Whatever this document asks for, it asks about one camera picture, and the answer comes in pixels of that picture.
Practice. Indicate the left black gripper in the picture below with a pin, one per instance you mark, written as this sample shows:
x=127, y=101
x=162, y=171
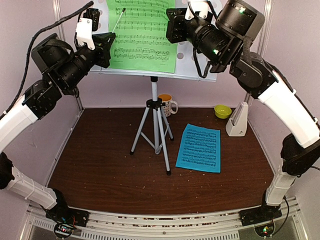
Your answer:
x=103, y=45

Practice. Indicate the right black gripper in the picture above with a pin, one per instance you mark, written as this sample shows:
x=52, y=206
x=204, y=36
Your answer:
x=174, y=33

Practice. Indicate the green sheet music page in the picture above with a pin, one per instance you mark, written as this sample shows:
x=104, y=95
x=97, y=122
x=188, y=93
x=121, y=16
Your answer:
x=141, y=44

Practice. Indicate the light blue music stand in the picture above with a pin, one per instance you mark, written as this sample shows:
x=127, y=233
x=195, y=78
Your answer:
x=154, y=126

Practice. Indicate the blue paper sheet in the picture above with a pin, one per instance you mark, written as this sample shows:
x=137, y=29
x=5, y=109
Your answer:
x=200, y=149

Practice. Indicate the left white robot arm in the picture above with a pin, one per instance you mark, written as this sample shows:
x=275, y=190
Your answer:
x=62, y=69

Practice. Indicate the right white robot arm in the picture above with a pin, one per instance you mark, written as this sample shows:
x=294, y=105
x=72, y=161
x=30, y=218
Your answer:
x=225, y=39

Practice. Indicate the patterned mug with orange inside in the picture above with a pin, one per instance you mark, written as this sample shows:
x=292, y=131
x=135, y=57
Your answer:
x=170, y=106

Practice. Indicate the small green bowl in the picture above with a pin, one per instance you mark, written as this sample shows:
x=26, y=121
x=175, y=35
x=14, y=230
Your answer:
x=222, y=111

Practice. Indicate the white metronome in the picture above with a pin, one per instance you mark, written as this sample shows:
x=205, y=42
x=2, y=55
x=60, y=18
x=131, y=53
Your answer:
x=238, y=122

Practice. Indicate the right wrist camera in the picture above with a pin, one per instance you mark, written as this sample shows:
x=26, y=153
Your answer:
x=203, y=7

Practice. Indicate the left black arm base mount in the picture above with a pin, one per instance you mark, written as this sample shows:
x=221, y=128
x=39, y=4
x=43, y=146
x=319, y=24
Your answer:
x=67, y=219

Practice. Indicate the front aluminium rail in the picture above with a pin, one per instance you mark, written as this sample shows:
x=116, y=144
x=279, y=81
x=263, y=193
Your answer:
x=221, y=225

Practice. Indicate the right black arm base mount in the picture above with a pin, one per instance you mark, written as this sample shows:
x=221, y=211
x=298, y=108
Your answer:
x=260, y=214

